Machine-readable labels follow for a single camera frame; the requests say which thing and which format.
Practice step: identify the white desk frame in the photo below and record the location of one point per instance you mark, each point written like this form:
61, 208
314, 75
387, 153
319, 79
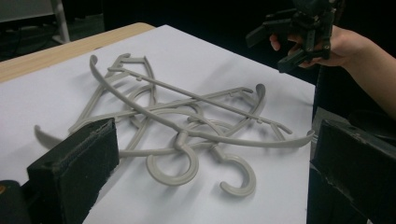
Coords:
60, 21

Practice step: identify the grey plastic clothes hanger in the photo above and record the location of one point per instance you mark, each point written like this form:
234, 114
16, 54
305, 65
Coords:
134, 58
252, 177
194, 163

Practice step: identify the white board sheet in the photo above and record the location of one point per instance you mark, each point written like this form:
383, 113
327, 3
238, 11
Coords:
193, 56

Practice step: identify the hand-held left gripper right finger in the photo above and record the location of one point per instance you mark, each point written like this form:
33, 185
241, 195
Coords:
358, 174

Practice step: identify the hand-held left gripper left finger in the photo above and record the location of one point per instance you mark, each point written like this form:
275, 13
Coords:
71, 174

